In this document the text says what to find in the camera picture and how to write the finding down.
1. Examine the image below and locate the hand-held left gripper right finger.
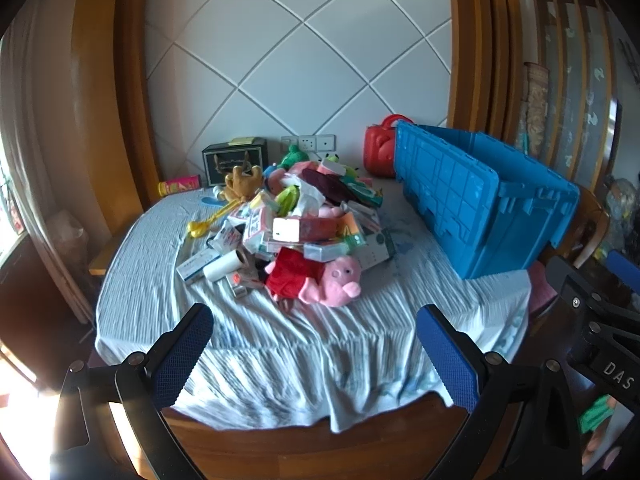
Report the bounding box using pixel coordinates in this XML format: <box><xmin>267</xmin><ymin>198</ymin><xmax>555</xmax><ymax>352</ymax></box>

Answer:
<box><xmin>415</xmin><ymin>304</ymin><xmax>586</xmax><ymax>480</ymax></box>

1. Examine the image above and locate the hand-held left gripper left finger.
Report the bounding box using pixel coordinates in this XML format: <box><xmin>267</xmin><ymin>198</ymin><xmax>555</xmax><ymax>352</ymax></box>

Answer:
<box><xmin>50</xmin><ymin>303</ymin><xmax>216</xmax><ymax>480</ymax></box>

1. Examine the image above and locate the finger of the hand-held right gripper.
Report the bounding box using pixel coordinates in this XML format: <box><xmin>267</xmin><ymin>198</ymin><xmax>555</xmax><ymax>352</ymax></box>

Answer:
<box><xmin>606</xmin><ymin>249</ymin><xmax>640</xmax><ymax>283</ymax></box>
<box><xmin>545</xmin><ymin>255</ymin><xmax>640</xmax><ymax>351</ymax></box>

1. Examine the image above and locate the blue plastic storage crate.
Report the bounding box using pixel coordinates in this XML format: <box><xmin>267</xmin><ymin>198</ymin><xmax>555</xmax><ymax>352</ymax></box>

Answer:
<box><xmin>392</xmin><ymin>120</ymin><xmax>581</xmax><ymax>281</ymax></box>

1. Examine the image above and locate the green plastic toy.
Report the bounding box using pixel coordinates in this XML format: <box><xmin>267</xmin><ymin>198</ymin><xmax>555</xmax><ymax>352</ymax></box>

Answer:
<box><xmin>580</xmin><ymin>394</ymin><xmax>613</xmax><ymax>428</ymax></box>

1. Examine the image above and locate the wooden chair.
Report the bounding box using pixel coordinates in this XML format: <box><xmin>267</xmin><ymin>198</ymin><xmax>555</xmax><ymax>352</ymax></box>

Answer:
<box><xmin>540</xmin><ymin>185</ymin><xmax>613</xmax><ymax>271</ymax></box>

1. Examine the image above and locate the blue and white medicine box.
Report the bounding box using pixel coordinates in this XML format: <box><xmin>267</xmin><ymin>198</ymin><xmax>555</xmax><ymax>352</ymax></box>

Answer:
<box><xmin>176</xmin><ymin>251</ymin><xmax>221</xmax><ymax>286</ymax></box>

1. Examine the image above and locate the white paper roll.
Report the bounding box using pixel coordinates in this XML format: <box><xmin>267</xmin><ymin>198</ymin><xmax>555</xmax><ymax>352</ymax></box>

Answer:
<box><xmin>202</xmin><ymin>250</ymin><xmax>248</xmax><ymax>282</ymax></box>

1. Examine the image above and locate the white box with green print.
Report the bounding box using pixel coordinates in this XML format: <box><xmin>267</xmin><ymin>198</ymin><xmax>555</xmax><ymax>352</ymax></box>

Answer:
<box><xmin>350</xmin><ymin>227</ymin><xmax>396</xmax><ymax>271</ymax></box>

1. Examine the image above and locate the pink pig plush red dress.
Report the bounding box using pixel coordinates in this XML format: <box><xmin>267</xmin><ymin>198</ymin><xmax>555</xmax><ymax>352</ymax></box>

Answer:
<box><xmin>264</xmin><ymin>247</ymin><xmax>363</xmax><ymax>311</ymax></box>

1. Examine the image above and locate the pink and white tissue pack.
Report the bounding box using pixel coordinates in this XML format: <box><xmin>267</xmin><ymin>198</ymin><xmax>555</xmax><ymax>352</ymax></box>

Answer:
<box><xmin>242</xmin><ymin>207</ymin><xmax>281</xmax><ymax>253</ymax></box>

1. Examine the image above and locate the pink and yellow snack can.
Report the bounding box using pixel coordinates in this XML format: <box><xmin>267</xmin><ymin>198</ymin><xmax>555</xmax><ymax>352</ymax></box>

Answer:
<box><xmin>158</xmin><ymin>175</ymin><xmax>202</xmax><ymax>196</ymax></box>

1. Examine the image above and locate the red packet with white label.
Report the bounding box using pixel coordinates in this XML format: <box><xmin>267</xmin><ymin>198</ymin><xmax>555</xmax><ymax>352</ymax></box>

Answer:
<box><xmin>272</xmin><ymin>215</ymin><xmax>351</xmax><ymax>243</ymax></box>

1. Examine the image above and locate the brown plush bear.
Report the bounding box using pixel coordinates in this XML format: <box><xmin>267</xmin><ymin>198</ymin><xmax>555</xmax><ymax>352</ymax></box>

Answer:
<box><xmin>221</xmin><ymin>164</ymin><xmax>265</xmax><ymax>203</ymax></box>

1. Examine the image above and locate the green wipes packet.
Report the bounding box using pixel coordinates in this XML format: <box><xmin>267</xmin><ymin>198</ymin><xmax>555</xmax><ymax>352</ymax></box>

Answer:
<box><xmin>275</xmin><ymin>185</ymin><xmax>301</xmax><ymax>213</ymax></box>

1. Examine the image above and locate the black box with gold print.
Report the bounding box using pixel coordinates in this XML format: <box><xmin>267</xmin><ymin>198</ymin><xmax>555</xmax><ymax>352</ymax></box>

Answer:
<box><xmin>201</xmin><ymin>136</ymin><xmax>269</xmax><ymax>188</ymax></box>

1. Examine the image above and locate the pink and blue plush toy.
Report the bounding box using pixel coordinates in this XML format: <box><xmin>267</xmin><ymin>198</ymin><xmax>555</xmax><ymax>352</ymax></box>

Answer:
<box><xmin>264</xmin><ymin>164</ymin><xmax>287</xmax><ymax>191</ymax></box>

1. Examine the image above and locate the maroon felt slipper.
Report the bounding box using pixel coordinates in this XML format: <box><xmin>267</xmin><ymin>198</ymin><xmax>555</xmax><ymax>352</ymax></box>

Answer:
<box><xmin>300</xmin><ymin>167</ymin><xmax>353</xmax><ymax>206</ymax></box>

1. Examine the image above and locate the red plastic toy case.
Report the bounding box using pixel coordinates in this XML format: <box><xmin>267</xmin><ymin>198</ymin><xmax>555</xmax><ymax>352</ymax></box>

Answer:
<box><xmin>364</xmin><ymin>114</ymin><xmax>416</xmax><ymax>178</ymax></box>

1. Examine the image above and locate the green plush frog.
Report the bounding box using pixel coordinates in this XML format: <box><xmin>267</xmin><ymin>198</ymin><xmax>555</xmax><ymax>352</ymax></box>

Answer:
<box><xmin>277</xmin><ymin>144</ymin><xmax>313</xmax><ymax>170</ymax></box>

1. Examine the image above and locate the yellow plastic long-handled tool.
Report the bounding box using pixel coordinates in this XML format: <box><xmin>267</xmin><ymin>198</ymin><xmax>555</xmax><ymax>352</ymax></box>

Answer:
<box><xmin>186</xmin><ymin>199</ymin><xmax>241</xmax><ymax>238</ymax></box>

